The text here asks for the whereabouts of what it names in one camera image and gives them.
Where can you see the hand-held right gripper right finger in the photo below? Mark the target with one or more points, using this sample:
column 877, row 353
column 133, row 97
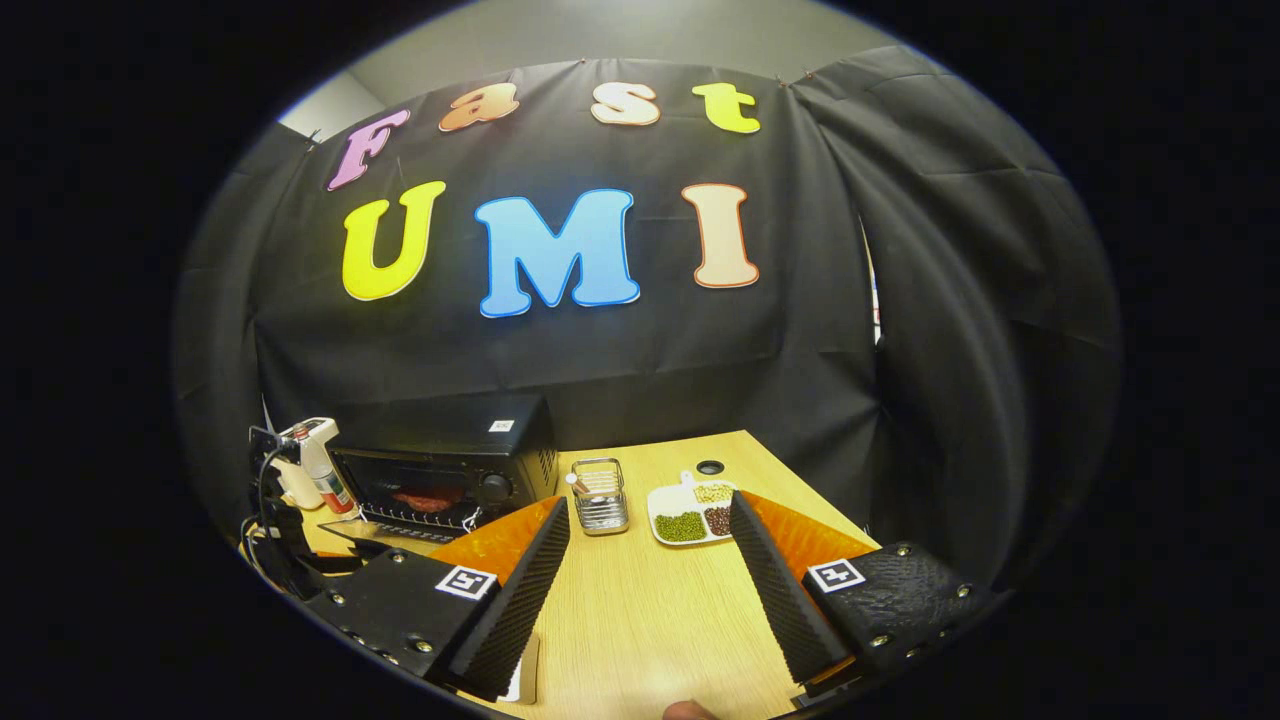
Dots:
column 785, row 600

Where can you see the white divided bean plate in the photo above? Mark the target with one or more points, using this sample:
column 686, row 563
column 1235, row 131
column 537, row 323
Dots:
column 682, row 527

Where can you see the white toaster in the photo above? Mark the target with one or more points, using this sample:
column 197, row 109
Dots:
column 318, row 432

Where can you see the black round table grommet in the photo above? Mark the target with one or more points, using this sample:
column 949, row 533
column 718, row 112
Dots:
column 710, row 467

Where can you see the black backdrop cloth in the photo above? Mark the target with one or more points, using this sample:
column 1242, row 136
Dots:
column 640, row 350

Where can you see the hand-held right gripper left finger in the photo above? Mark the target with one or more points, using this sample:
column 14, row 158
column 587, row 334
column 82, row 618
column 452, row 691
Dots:
column 520, row 600

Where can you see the white slotted tray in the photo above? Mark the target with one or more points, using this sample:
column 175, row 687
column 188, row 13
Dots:
column 522, row 680

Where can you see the clear plastic bottle red label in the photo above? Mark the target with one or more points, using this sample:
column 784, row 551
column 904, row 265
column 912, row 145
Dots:
column 325, row 480

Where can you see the black electric oven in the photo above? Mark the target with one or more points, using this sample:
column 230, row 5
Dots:
column 450, row 425

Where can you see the red meat piece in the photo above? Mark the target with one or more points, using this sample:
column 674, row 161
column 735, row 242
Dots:
column 428, row 500

